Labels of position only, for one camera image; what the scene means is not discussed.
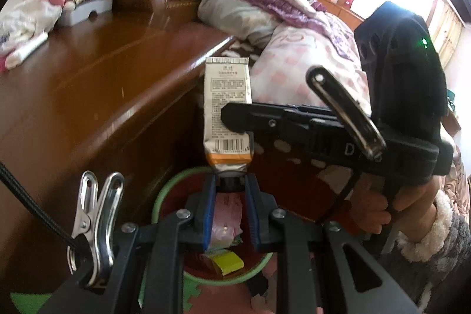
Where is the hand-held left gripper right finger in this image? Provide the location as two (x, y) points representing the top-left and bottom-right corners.
(245, 172), (420, 314)

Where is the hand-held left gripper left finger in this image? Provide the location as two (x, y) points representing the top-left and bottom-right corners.
(39, 172), (218, 314)

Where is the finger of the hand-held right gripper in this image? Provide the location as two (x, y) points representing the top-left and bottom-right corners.
(221, 101), (313, 156)

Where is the pink tissue pack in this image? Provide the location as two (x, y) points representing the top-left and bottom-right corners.
(210, 192), (243, 250)

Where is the green-rimmed red trash bin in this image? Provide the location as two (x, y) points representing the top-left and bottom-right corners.
(151, 167), (280, 285)

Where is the cream squeeze tube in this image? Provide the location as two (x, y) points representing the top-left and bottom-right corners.
(202, 57), (255, 191)

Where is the grey plastic box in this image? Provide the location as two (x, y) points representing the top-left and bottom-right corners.
(58, 0), (114, 28)

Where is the white printed plastic bag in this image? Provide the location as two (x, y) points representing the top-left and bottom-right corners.
(0, 0), (64, 50)

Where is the person's right forearm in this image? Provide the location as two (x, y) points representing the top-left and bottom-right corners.
(379, 189), (471, 307)

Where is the person's right hand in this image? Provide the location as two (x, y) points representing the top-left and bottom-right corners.
(346, 174), (440, 237)

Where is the pink checked bed sheet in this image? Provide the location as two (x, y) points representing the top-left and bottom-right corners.
(250, 20), (372, 105)

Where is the silver metal spring clip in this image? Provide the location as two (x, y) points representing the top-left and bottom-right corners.
(306, 66), (387, 162)
(66, 170), (125, 289)

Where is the low wooden cabinet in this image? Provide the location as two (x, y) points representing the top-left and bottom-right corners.
(314, 0), (366, 31)

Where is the pink foam floor mat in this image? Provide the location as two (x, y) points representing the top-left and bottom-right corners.
(204, 281), (282, 314)

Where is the grey pillow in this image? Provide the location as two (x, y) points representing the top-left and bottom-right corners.
(198, 0), (288, 48)

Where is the dark wooden nightstand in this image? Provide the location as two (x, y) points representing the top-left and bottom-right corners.
(0, 10), (240, 293)

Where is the green foam floor mat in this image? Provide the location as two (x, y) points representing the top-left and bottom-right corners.
(9, 273), (207, 314)

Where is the white tube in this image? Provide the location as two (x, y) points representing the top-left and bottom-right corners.
(5, 31), (49, 70)

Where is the black cable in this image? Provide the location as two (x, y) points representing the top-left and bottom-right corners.
(0, 161), (79, 248)
(322, 165), (361, 226)

